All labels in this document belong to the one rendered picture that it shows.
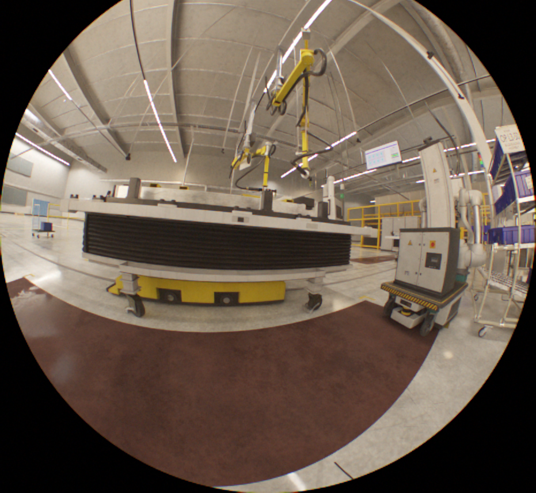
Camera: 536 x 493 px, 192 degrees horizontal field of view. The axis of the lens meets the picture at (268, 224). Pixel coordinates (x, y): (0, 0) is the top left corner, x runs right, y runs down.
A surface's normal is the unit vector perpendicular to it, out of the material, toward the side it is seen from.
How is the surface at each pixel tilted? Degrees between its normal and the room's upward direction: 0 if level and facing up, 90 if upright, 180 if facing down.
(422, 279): 90
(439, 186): 90
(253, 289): 90
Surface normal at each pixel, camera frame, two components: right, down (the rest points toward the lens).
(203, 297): 0.35, -0.01
